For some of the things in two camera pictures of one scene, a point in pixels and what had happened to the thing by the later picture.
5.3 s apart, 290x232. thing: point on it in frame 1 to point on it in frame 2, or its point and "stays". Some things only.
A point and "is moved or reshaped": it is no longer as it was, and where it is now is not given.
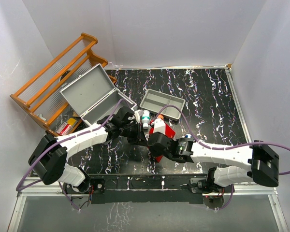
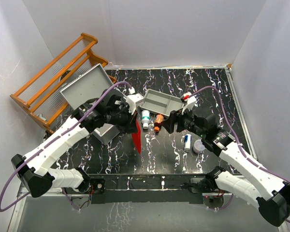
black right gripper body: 156,153 to 184,121
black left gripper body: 133,137 to 124,120
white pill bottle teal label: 146,119 stays
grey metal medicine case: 94,96 stays
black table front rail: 153,188 stays
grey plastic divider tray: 154,101 stays
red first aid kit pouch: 158,125 is moved or reshaped
